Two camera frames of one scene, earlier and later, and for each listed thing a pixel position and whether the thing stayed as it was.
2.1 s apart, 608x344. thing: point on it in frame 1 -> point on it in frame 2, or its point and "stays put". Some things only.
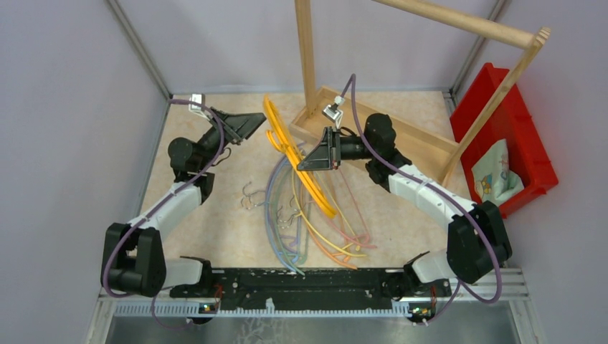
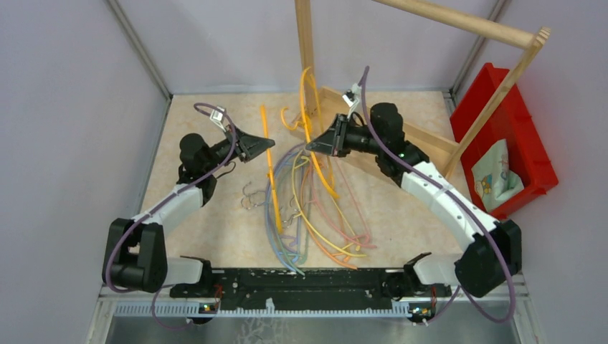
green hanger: x=296 y=263 stays put
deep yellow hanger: x=290 y=146 -> x=270 y=174
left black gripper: x=245 y=124 -> x=249 y=146
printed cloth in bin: x=494 y=181 stays put
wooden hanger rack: x=434 y=153 stays put
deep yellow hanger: x=287 y=145 -> x=307 y=133
